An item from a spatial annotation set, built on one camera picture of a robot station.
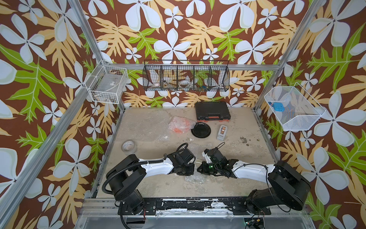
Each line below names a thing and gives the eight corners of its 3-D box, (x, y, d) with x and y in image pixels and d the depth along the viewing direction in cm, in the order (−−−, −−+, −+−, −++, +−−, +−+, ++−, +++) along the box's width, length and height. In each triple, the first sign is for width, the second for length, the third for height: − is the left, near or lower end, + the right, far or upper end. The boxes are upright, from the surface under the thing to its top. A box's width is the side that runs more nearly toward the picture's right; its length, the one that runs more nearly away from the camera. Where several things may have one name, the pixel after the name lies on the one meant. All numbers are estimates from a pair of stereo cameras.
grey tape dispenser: (216, 139, 103) (217, 135, 99) (219, 127, 109) (220, 124, 106) (223, 141, 101) (224, 138, 98) (226, 129, 108) (227, 126, 104)
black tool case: (196, 123, 113) (197, 118, 108) (195, 106, 125) (195, 101, 120) (229, 123, 113) (231, 118, 108) (224, 106, 125) (226, 101, 120)
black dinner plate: (191, 138, 104) (191, 135, 101) (191, 125, 111) (191, 122, 109) (211, 138, 104) (211, 135, 101) (209, 125, 111) (209, 122, 109)
